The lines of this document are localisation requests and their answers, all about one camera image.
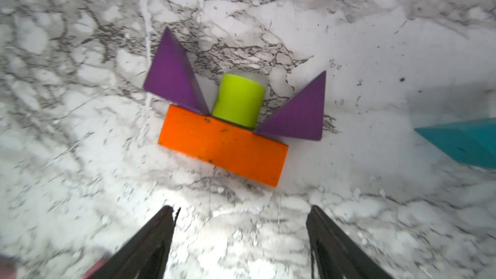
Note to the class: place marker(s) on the orange rectangle block top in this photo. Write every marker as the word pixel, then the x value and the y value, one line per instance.
pixel 228 147

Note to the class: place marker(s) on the teal triangle block far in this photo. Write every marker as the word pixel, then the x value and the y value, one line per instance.
pixel 467 142

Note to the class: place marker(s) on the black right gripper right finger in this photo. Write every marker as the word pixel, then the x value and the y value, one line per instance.
pixel 334 254

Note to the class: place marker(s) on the pink rectangle block flat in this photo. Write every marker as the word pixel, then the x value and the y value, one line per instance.
pixel 101 262

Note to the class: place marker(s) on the lime green cylinder block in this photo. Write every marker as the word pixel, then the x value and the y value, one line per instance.
pixel 239 100

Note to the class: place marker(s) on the purple triangle block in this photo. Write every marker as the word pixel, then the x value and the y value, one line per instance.
pixel 300 117
pixel 171 76

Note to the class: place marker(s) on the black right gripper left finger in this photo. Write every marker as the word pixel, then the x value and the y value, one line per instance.
pixel 146 254

